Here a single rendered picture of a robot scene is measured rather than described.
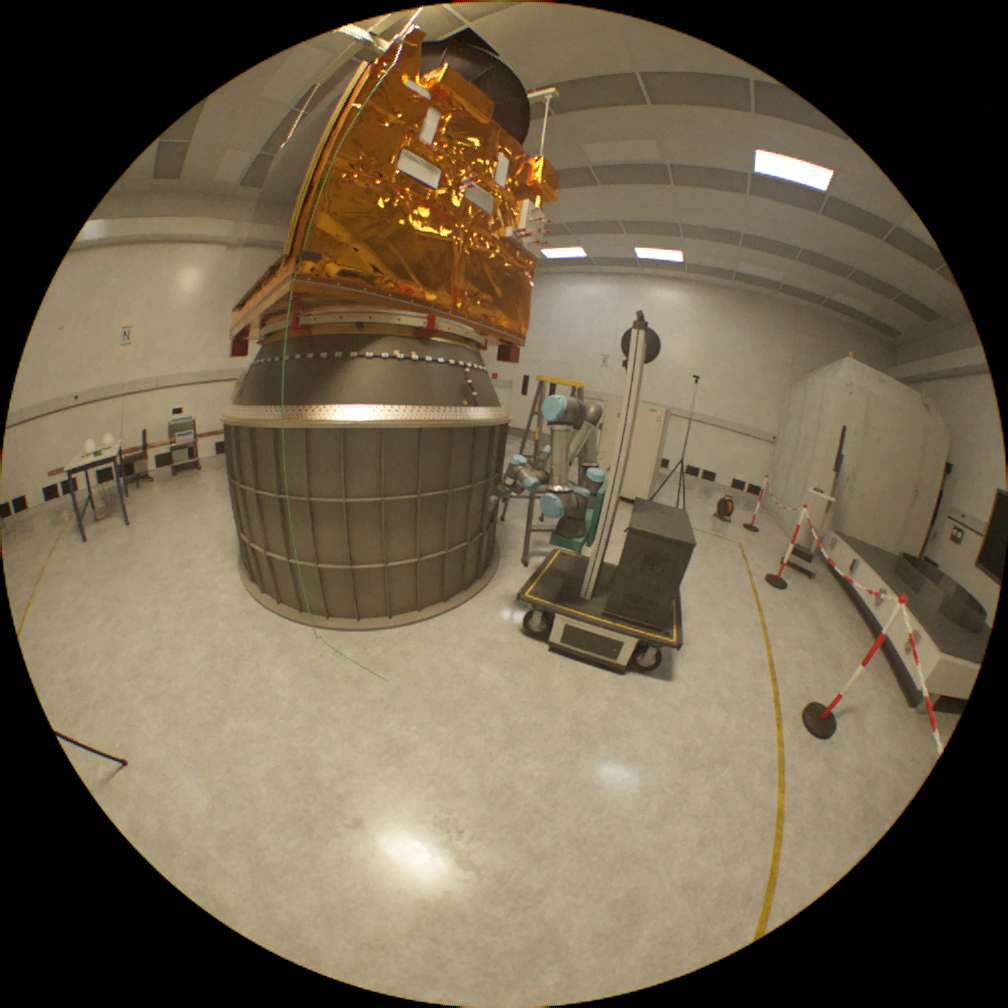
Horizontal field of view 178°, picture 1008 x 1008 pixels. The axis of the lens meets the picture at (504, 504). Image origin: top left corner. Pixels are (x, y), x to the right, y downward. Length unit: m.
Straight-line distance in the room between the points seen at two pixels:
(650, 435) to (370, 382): 3.88
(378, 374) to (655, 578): 1.67
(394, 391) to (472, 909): 2.14
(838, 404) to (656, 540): 4.87
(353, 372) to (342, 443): 0.36
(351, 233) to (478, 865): 2.54
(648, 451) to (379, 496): 3.86
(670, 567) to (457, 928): 1.71
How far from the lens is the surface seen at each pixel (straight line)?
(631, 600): 1.70
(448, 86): 2.69
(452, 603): 2.14
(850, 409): 6.07
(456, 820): 1.38
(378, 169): 1.98
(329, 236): 1.67
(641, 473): 4.81
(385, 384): 1.65
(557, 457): 1.38
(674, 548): 1.56
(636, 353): 1.58
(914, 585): 4.62
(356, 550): 1.77
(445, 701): 1.63
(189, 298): 7.09
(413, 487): 1.68
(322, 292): 1.62
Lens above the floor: 1.34
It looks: 20 degrees down
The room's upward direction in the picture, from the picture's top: 7 degrees clockwise
